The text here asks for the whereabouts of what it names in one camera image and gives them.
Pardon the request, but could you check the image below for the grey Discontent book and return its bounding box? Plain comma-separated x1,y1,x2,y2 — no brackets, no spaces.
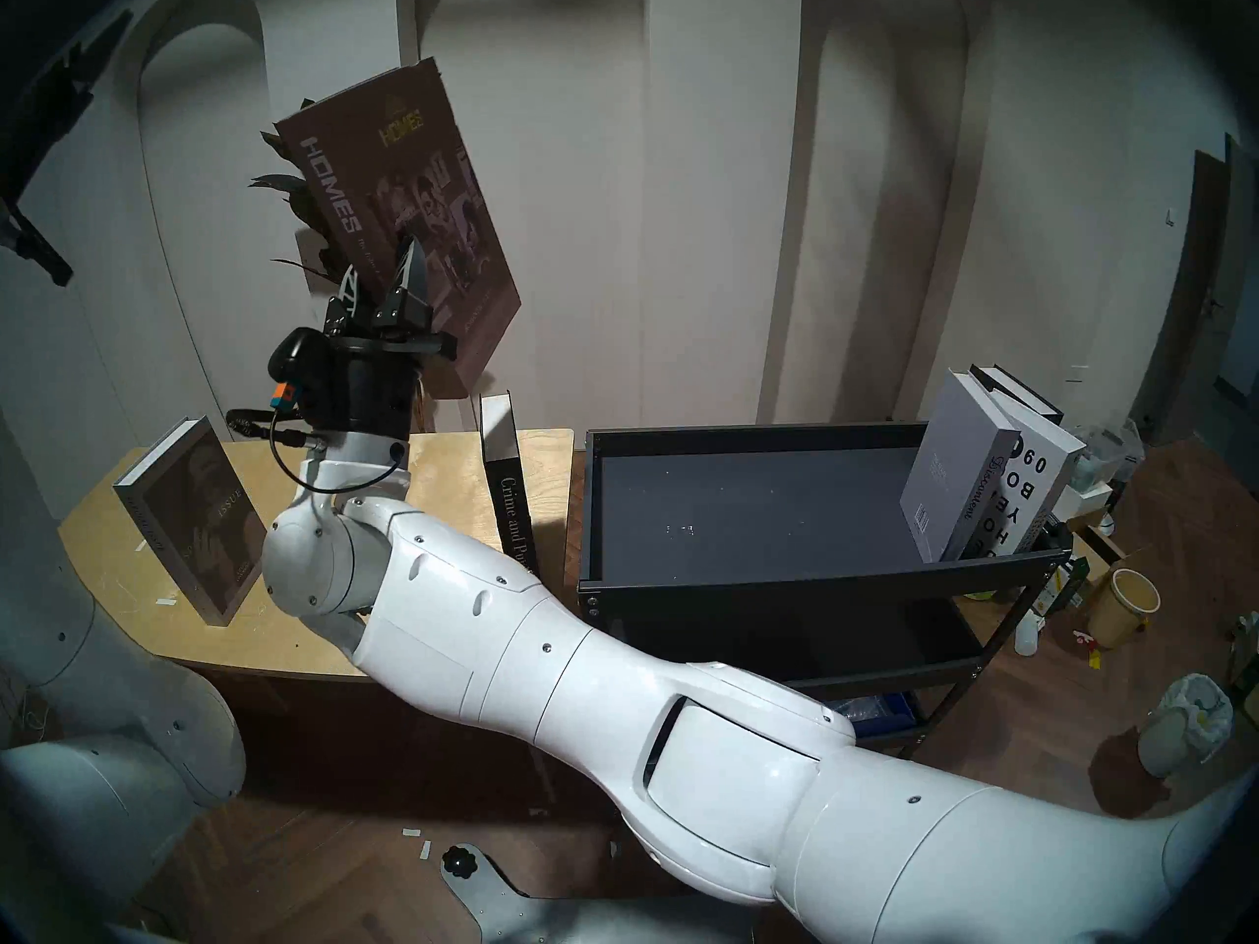
900,369,1024,564

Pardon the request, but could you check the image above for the wooden display table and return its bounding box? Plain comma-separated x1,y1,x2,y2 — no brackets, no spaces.
59,429,576,682

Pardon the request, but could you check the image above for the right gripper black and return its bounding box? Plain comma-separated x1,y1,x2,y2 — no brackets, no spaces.
270,236,458,437

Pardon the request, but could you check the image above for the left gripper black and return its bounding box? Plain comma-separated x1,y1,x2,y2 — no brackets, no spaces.
0,10,134,206

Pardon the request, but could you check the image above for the blue plastic bin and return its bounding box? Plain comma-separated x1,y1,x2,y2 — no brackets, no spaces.
844,694,918,744

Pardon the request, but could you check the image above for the white bagged trash bin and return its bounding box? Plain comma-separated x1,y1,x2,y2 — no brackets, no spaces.
1139,674,1234,778

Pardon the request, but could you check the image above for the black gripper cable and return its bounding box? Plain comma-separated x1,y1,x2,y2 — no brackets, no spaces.
0,200,75,286
226,406,404,496

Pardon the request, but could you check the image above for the black metal shelf cart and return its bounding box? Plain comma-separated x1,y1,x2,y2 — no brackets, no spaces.
578,421,1073,756

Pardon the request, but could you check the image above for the black Crime and Punishment book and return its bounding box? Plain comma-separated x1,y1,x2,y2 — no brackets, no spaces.
479,391,540,574

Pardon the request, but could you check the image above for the grey Special Issue book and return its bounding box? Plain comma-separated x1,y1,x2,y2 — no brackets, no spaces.
113,418,269,626

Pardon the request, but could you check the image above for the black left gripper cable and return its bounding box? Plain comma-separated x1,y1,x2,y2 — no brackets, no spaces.
0,200,75,286

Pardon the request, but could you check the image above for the brown cardboard box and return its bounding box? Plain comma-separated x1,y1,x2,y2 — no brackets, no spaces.
1067,524,1130,571

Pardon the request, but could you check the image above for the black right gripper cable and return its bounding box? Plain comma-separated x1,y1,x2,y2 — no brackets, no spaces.
226,406,404,496

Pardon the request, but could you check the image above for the black Century book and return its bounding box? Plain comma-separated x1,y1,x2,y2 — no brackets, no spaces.
969,364,1065,422

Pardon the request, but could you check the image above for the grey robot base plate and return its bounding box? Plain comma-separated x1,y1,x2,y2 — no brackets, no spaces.
440,844,768,944

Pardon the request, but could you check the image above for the white Designhotels Yearbook book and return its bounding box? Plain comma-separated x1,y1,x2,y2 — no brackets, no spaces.
959,401,1088,560

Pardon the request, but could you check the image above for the yellow bucket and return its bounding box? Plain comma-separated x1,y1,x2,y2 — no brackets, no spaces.
1085,568,1162,650

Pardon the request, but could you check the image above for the green and white carton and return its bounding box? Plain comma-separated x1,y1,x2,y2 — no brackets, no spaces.
1043,557,1091,614

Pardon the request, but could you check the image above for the dark door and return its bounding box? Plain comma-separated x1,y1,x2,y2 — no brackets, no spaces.
1131,136,1259,446

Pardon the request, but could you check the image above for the brown Homes book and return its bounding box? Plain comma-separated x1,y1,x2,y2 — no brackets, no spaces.
273,57,522,400

